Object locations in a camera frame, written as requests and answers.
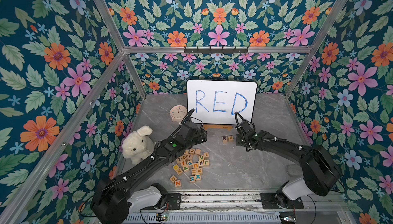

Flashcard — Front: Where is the wooden block purple R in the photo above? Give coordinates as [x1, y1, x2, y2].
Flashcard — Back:
[222, 136, 228, 144]

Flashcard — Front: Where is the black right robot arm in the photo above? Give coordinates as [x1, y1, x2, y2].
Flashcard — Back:
[235, 120, 342, 203]

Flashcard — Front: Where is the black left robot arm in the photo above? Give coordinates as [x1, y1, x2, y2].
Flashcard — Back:
[91, 121, 207, 224]

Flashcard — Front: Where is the wooden whiteboard stand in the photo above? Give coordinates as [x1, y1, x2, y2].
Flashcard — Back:
[203, 124, 233, 131]

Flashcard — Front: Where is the pink round alarm clock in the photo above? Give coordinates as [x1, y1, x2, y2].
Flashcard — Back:
[169, 105, 188, 122]

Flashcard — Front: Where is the wooden block brown X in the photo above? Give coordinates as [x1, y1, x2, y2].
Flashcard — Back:
[173, 164, 183, 176]

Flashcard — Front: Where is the wooden block brown Q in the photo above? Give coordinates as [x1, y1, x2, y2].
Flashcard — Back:
[170, 176, 178, 183]

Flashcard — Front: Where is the white plush bunny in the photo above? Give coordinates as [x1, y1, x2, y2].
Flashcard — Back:
[121, 126, 154, 166]

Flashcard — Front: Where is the white whiteboard black frame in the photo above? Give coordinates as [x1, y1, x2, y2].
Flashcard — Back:
[186, 80, 257, 125]

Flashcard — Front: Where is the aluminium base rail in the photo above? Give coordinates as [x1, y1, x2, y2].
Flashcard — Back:
[170, 189, 349, 212]

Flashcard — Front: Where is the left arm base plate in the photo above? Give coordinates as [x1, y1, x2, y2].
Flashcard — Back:
[167, 193, 182, 210]

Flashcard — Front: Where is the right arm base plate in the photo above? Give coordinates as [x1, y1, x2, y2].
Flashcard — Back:
[260, 193, 304, 210]

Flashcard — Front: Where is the white vented cable duct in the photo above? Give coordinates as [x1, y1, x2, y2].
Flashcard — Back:
[124, 212, 281, 224]

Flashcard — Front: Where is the black hook rail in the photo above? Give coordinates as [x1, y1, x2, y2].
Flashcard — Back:
[183, 46, 249, 55]

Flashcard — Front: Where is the aluminium frame post left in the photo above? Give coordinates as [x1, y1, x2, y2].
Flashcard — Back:
[93, 0, 147, 100]

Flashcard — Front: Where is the aluminium frame post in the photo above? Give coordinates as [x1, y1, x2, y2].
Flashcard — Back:
[285, 0, 348, 100]
[93, 0, 147, 100]

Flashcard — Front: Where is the aluminium frame post right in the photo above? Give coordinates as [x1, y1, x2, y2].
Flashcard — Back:
[285, 0, 348, 100]

